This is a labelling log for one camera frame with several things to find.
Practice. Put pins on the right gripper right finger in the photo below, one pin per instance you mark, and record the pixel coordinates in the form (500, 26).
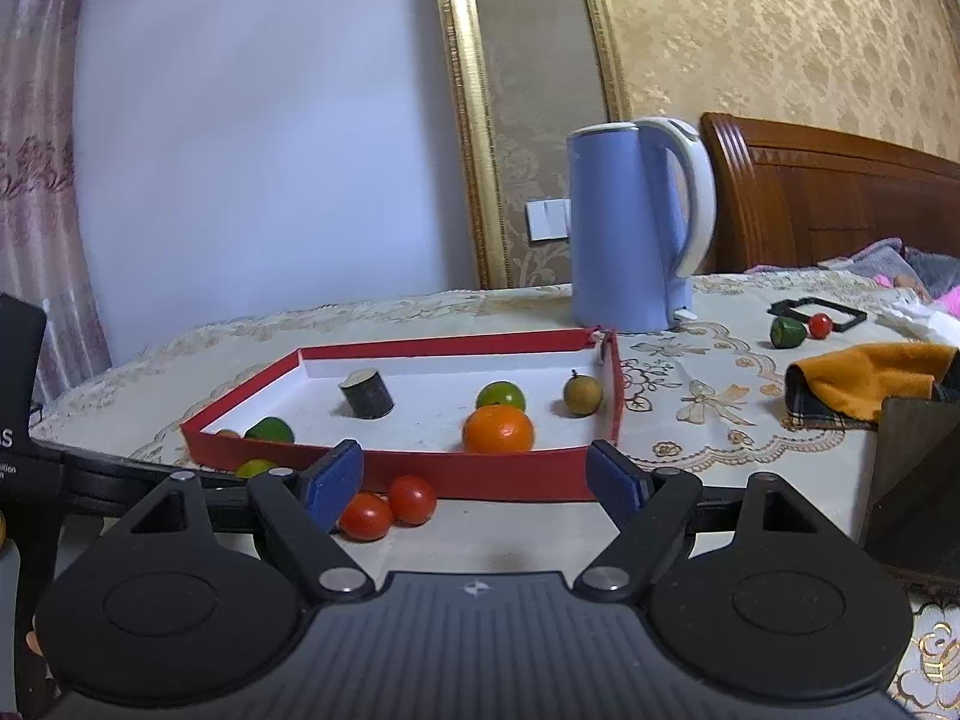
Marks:
(654, 513)

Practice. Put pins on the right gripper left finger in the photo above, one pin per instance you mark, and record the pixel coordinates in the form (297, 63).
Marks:
(293, 514)

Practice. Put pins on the red cherry tomato front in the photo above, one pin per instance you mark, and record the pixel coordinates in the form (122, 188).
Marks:
(366, 518)

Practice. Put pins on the red cherry tomato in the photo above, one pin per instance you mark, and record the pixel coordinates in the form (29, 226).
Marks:
(366, 518)
(412, 500)

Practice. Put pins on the green tomato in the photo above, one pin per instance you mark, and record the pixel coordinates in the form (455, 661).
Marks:
(255, 467)
(501, 393)

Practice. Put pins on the green lime half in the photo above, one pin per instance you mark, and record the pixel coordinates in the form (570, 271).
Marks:
(271, 429)

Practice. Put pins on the dark sugarcane piece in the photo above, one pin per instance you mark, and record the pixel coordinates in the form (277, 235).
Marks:
(367, 394)

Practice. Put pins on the brown longan fruit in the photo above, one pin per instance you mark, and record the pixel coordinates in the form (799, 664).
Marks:
(582, 395)

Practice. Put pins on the orange mandarin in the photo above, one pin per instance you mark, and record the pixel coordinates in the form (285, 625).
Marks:
(498, 429)

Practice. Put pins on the red shallow cardboard box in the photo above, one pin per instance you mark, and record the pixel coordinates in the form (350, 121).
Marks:
(434, 383)

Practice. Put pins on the small green fruit far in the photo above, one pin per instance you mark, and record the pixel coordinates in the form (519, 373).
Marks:
(787, 333)

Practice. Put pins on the orange cloth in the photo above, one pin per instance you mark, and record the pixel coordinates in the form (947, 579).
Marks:
(847, 389)

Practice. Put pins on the small red fruit far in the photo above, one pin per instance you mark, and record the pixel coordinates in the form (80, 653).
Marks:
(819, 326)

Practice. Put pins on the dark brown box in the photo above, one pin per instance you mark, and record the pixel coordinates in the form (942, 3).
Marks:
(911, 521)

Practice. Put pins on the white tissue paper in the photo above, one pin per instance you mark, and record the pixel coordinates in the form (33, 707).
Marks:
(921, 322)

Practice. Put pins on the wooden bed headboard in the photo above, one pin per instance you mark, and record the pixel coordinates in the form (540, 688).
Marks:
(793, 195)

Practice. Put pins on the bedding pile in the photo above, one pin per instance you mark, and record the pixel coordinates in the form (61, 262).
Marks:
(883, 272)

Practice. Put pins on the pink patterned curtain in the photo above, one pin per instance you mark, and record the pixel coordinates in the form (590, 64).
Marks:
(43, 261)

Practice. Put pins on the black flat frame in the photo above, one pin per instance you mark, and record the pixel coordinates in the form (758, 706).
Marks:
(844, 318)

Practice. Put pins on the white wall switch panel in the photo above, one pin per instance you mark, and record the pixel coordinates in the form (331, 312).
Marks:
(548, 220)

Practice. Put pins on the gold picture frame moulding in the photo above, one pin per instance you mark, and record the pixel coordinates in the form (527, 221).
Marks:
(523, 74)

